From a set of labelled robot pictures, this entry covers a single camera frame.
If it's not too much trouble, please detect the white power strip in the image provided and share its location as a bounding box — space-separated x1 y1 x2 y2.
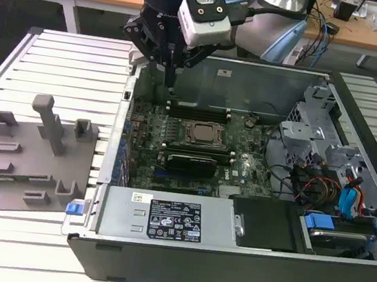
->
281 42 305 67

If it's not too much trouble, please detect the green motherboard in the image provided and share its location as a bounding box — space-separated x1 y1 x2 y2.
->
120 97 283 207

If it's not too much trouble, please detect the black graphics card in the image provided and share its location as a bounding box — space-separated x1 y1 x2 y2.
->
163 151 221 181

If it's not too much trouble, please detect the small flat black object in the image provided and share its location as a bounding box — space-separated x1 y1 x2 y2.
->
325 21 342 35

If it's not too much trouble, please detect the round coin battery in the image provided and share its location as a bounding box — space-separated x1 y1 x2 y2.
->
244 115 259 130

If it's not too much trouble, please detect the thick black camera cable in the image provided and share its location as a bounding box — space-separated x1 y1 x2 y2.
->
230 0 311 36

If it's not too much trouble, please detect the blue case latch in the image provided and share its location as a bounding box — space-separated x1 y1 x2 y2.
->
64 200 86 219

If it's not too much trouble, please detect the blue flat wire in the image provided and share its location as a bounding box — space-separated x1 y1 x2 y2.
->
336 183 361 223

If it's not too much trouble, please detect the grey case bracket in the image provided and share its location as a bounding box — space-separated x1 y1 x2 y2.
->
128 43 152 70

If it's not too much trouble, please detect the small black device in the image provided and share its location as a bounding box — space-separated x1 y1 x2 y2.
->
332 0 359 23

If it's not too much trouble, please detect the black open PC case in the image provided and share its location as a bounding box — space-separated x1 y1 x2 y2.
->
55 37 377 282

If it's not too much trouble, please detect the metal CPU socket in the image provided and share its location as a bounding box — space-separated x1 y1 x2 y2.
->
183 119 230 150

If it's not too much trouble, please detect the blue cable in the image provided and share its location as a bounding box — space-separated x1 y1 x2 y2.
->
314 19 333 71

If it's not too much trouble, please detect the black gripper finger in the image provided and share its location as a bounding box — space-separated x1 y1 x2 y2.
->
115 14 179 89
168 37 220 95

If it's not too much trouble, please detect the silver chipset heatsink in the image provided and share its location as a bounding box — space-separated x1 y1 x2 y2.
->
217 185 243 201

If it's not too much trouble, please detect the silver drive cage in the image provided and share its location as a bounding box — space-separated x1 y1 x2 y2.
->
272 79 377 194

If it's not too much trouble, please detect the grey power supply unit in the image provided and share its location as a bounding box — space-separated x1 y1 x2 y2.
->
94 183 248 256

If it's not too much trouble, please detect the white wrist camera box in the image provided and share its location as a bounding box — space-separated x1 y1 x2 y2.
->
172 0 236 52

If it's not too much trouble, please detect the black RAM slot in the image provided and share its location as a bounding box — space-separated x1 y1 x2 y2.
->
160 139 238 162
166 105 232 125

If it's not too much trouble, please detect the grey parts rack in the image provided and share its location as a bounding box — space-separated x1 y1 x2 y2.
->
0 88 106 229

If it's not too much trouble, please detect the hard disk in blue carrier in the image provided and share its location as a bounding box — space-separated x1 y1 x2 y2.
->
295 211 377 264

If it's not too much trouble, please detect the red yellow wire bundle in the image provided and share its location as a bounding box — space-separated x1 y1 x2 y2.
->
300 173 341 205

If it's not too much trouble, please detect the black plastic cover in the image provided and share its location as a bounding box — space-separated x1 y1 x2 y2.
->
222 193 307 256

